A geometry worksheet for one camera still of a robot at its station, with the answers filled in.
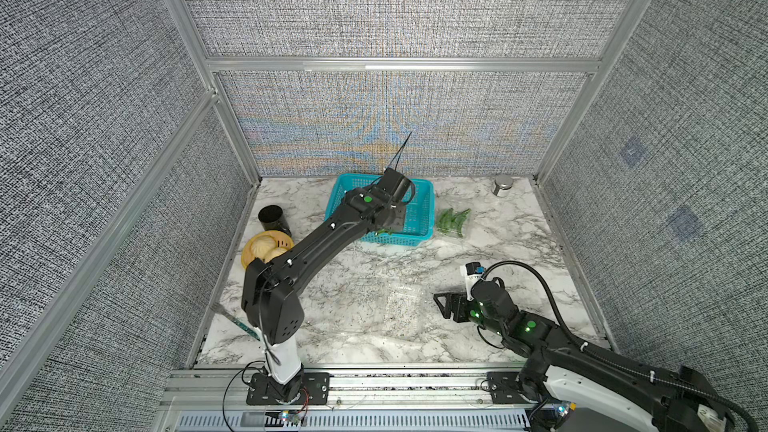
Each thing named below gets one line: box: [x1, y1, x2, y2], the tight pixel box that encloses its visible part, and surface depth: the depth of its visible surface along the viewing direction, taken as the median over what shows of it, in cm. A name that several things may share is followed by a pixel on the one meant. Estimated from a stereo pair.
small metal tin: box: [491, 174, 514, 198], surface depth 115 cm
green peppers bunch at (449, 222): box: [436, 207, 471, 237], surface depth 105 cm
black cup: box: [258, 204, 292, 237], surface depth 100 cm
